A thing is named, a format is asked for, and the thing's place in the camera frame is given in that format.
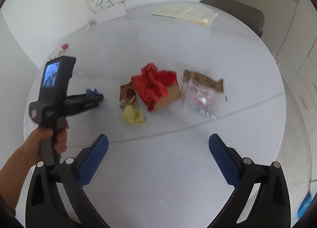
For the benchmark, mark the dark grey chair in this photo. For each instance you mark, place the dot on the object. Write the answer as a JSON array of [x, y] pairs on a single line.
[[250, 16]]

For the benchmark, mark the red white small box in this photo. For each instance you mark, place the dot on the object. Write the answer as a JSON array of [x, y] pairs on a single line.
[[59, 51]]

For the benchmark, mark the clear brown plastic bag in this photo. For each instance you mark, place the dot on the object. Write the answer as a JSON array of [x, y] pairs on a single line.
[[202, 94]]

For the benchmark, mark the brown cardboard piece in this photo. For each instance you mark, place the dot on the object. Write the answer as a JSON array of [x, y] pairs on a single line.
[[174, 93]]

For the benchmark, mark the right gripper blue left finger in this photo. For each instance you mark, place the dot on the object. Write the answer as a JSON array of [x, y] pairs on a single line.
[[90, 158]]

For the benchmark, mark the white card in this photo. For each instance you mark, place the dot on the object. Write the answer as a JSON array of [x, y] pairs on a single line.
[[110, 14]]

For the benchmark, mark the red paper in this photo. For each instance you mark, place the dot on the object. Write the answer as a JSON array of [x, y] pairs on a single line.
[[151, 85]]

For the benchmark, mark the yellow paper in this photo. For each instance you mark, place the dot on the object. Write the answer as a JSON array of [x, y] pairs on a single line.
[[133, 116]]

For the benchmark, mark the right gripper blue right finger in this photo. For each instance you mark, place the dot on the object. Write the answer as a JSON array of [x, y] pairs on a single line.
[[225, 158]]

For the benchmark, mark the beige cabinet with drawers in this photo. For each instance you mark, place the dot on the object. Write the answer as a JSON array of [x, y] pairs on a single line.
[[289, 32]]

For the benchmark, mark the brown snack wrapper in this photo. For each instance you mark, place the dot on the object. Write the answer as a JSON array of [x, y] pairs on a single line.
[[127, 95]]

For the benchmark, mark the blue wrapper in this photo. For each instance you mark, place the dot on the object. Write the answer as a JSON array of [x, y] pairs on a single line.
[[90, 92]]

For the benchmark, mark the blue plastic bag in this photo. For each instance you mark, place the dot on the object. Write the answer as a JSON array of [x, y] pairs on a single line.
[[304, 205]]

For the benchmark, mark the open yellow notebook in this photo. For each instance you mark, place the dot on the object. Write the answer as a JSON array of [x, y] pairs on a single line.
[[187, 13]]

